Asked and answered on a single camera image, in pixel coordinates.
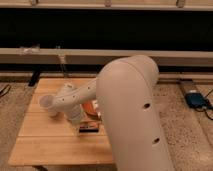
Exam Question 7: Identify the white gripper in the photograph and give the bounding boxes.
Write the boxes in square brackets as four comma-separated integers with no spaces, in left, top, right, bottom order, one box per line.
[67,106,84,125]

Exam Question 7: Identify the dark rectangular eraser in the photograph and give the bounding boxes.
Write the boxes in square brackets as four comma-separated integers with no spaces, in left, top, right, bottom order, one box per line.
[79,121,99,133]

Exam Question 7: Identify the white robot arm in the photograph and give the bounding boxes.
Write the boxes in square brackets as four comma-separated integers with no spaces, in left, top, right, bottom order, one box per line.
[53,55,175,171]

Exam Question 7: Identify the orange round plate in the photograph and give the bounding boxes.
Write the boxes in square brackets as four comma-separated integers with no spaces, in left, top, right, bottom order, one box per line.
[82,101,99,117]

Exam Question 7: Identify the wooden table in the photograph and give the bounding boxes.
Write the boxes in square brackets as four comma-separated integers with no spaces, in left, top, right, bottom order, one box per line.
[8,78,113,166]

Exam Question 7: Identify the blue box on floor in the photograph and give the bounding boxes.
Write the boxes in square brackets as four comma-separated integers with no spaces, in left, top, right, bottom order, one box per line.
[185,93,212,108]

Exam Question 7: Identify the black cable on floor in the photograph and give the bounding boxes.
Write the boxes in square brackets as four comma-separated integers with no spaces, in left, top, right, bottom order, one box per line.
[0,84,12,99]

